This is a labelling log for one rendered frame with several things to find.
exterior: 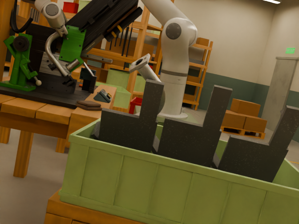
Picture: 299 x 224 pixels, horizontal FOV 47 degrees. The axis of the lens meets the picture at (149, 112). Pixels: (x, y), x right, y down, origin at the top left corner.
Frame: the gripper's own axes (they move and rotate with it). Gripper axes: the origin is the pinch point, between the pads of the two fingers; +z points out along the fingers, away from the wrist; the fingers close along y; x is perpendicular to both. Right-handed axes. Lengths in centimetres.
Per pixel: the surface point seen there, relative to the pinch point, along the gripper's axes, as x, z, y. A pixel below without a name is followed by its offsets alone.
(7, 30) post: 24.0, -11.8, 10.3
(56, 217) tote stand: 32, -105, -78
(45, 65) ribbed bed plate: 17.4, 5.1, -10.4
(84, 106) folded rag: 12, -39, -49
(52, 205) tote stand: 32, -105, -75
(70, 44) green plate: -0.7, 2.8, -8.0
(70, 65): 5.6, -0.7, -19.5
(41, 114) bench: 28, -50, -44
